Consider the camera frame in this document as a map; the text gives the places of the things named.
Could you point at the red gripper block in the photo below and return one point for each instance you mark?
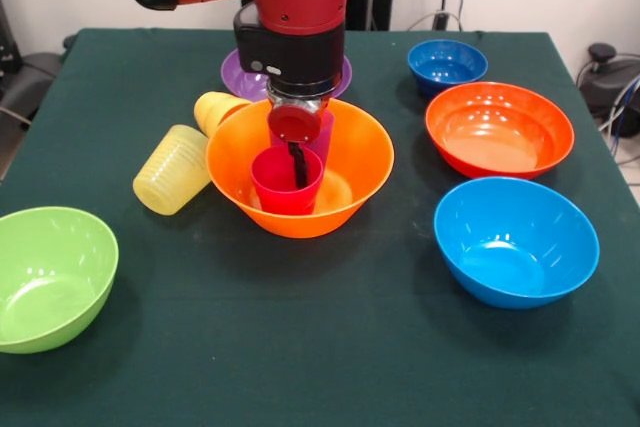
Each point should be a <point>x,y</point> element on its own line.
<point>294,124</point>

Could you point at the pink plastic cup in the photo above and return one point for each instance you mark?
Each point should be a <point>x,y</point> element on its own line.
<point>275,187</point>

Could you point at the purple plastic cup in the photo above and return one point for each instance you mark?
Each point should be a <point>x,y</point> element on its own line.
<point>326,139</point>

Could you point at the large orange plastic bowl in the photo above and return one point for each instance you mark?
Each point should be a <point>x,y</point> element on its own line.
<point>365,147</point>

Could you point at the yellow plastic cup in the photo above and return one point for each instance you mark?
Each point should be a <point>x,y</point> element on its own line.
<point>212,109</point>

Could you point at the purple plastic bowl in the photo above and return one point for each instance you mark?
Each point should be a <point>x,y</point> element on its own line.
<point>235,77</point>

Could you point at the pale yellow ribbed cup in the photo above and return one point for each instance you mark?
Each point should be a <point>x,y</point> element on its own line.
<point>170,172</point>

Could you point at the dark green table cloth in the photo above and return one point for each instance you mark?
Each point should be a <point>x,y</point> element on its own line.
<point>300,337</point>

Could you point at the small dark blue bowl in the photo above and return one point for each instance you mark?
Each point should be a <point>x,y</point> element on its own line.
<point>445,67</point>

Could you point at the red plastic bowl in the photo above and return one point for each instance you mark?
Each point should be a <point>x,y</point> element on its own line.
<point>500,127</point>

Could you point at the light blue plastic bowl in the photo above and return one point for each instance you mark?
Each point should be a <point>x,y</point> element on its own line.
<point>515,242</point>

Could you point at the green plastic bowl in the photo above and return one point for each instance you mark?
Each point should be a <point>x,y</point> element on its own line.
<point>50,277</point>

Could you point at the grey office chair base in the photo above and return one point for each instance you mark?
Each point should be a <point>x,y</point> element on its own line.
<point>25,82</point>

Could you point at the black office chair base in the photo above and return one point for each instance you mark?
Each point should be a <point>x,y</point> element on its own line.
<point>610,82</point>

